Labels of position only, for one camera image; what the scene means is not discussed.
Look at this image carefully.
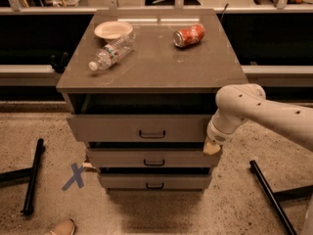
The black antenna rod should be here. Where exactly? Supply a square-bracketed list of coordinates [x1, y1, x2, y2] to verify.
[220, 3, 229, 24]

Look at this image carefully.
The blue tape cross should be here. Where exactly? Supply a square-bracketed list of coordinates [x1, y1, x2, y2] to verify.
[62, 163, 84, 191]

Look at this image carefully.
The white paper bowl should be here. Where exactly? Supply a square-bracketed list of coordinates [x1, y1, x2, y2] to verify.
[94, 21, 133, 40]

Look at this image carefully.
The clear plastic water bottle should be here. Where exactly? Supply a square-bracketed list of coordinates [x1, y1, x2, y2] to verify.
[88, 33, 134, 71]

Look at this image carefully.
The black bottom drawer handle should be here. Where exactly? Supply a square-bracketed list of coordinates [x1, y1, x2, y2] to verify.
[145, 182, 164, 190]

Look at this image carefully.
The black right stand leg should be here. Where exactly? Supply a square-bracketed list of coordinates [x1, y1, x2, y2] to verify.
[249, 160, 313, 235]

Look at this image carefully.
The beige shoe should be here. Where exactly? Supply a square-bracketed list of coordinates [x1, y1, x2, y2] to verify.
[45, 219, 75, 235]

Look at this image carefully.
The grey drawer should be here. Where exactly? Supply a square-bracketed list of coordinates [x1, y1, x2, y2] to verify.
[86, 148, 222, 167]
[98, 174, 212, 190]
[67, 115, 210, 142]

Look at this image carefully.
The grey bottom drawer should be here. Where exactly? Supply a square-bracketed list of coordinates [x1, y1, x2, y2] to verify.
[98, 174, 212, 190]

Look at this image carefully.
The grey top drawer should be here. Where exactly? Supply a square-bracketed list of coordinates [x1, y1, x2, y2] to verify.
[67, 115, 210, 142]

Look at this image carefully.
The black drawer handle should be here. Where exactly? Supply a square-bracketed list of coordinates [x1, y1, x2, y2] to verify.
[145, 182, 164, 190]
[143, 160, 165, 166]
[138, 130, 166, 139]

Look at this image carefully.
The grey middle drawer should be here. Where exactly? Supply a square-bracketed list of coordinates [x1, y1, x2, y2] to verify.
[86, 148, 222, 167]

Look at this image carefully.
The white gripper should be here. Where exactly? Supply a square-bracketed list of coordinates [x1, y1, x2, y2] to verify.
[203, 117, 237, 156]

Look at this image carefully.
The black left stand leg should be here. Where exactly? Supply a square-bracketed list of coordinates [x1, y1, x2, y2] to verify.
[0, 138, 45, 216]

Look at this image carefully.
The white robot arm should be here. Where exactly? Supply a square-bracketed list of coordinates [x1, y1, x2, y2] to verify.
[203, 83, 313, 235]

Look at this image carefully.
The black middle drawer handle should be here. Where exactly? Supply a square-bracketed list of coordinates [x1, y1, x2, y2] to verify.
[143, 160, 165, 166]

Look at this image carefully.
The black stand leg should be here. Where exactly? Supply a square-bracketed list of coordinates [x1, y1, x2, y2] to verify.
[0, 138, 45, 216]
[249, 160, 313, 235]

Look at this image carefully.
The orange soda can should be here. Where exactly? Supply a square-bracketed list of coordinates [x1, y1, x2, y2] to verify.
[173, 23, 205, 48]

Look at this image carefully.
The black top drawer handle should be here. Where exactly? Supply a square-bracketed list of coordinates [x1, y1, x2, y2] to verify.
[138, 130, 166, 139]

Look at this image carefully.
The grey drawer cabinet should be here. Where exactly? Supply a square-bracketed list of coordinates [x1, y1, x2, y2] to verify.
[56, 8, 250, 194]

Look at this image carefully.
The black clamp on rail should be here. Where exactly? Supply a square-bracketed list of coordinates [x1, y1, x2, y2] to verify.
[50, 52, 69, 73]

